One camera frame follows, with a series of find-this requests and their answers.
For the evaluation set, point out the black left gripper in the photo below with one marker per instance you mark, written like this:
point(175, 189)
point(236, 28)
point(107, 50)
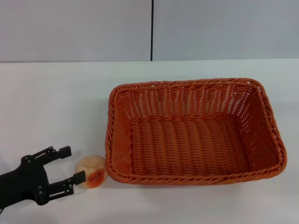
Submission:
point(25, 179)

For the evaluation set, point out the orange woven plastic basket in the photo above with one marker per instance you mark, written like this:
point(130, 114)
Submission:
point(191, 144)

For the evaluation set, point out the round bun with orange patch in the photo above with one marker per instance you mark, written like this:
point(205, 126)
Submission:
point(93, 166)

